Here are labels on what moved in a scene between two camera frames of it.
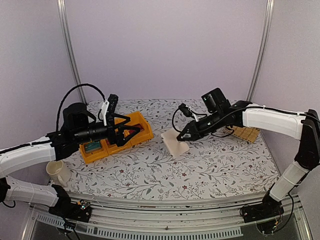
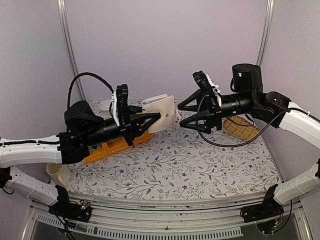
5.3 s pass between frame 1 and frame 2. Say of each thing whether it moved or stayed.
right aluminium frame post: stayed
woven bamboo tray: stayed
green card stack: stayed
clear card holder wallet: moved
